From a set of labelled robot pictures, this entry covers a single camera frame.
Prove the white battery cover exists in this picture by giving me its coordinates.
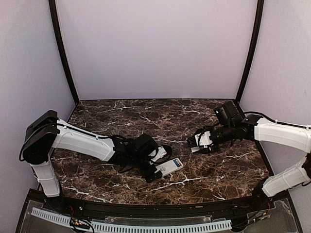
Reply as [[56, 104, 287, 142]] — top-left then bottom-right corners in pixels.
[[191, 147, 201, 153]]

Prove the white air conditioner remote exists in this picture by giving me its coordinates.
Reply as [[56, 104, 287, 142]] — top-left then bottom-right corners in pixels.
[[156, 159, 184, 177]]

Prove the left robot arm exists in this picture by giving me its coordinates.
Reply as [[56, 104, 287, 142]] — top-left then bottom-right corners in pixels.
[[19, 110, 162, 212]]

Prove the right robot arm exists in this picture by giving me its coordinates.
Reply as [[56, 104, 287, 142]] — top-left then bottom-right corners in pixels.
[[197, 102, 311, 211]]

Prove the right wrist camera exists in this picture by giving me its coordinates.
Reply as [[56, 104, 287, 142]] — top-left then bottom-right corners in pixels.
[[187, 126, 213, 154]]

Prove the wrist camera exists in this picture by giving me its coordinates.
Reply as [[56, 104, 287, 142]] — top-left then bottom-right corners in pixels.
[[149, 145, 173, 164], [187, 126, 213, 154]]

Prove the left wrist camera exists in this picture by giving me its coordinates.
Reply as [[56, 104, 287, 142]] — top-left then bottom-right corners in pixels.
[[149, 145, 173, 164]]

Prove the black front rail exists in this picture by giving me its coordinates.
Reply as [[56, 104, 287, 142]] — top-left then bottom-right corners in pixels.
[[26, 189, 290, 220]]

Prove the white slotted cable duct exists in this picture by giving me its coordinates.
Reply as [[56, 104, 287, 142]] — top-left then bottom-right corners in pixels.
[[31, 207, 232, 233]]

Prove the right black frame post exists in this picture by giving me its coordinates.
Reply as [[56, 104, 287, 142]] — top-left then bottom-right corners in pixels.
[[235, 0, 265, 104]]

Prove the black frame post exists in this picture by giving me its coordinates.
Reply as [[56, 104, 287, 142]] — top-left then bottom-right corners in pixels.
[[48, 0, 80, 105], [235, 0, 265, 104]]

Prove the left black frame post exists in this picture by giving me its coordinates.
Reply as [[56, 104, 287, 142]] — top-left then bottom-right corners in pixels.
[[48, 0, 80, 105]]

